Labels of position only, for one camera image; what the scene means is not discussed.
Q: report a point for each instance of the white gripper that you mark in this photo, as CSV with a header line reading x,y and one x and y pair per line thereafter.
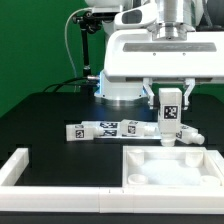
x,y
134,54

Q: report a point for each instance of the white square table top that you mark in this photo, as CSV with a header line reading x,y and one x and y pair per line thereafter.
x,y
172,167

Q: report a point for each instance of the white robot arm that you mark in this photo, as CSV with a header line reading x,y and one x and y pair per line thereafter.
x,y
165,19

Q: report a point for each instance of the white tag base sheet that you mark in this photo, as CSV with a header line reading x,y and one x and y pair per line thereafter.
x,y
112,129

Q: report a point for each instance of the white U-shaped fence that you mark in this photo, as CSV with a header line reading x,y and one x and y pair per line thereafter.
x,y
134,199

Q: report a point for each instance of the black camera stand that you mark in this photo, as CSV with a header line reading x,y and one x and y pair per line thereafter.
x,y
88,25

